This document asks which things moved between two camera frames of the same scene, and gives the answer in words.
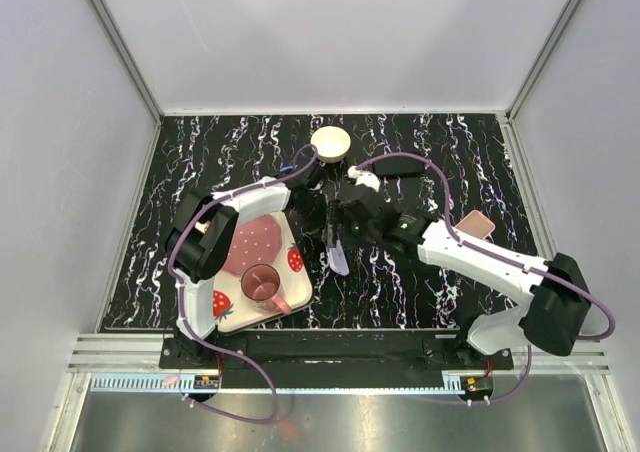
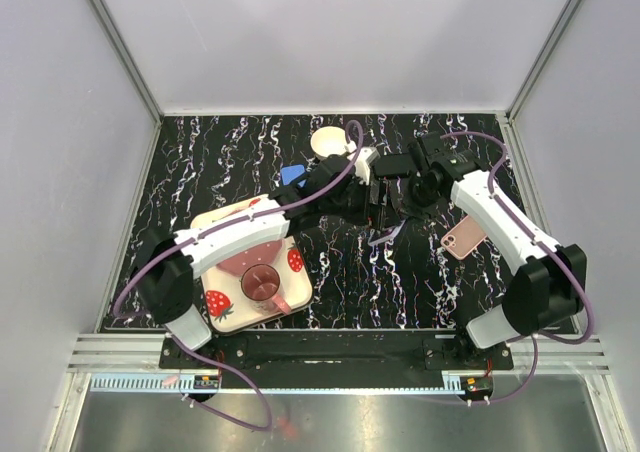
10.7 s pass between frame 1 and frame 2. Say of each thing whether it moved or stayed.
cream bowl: stayed
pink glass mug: stayed
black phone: stayed
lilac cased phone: moved
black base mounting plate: stayed
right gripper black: moved
